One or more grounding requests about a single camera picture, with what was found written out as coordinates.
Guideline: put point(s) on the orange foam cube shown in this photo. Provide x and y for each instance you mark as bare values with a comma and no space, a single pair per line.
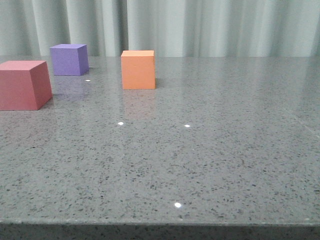
138,69

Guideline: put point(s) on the purple foam cube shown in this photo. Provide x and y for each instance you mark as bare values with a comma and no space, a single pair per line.
69,59

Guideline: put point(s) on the pale green curtain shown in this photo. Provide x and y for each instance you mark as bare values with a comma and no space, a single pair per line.
173,28

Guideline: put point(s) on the red foam cube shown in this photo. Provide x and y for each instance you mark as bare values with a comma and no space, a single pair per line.
24,85

